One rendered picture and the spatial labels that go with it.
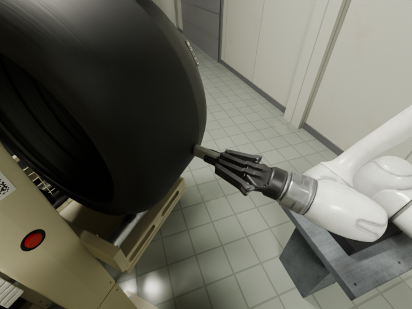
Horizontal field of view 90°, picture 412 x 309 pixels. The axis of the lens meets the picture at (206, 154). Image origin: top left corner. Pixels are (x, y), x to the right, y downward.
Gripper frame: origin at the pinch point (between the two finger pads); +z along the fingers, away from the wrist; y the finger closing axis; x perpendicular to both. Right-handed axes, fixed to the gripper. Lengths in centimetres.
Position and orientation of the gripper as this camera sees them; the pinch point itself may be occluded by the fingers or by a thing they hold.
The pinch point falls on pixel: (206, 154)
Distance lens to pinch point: 53.4
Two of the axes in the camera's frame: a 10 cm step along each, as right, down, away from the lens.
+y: -4.1, 6.0, -6.8
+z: -9.0, -3.7, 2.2
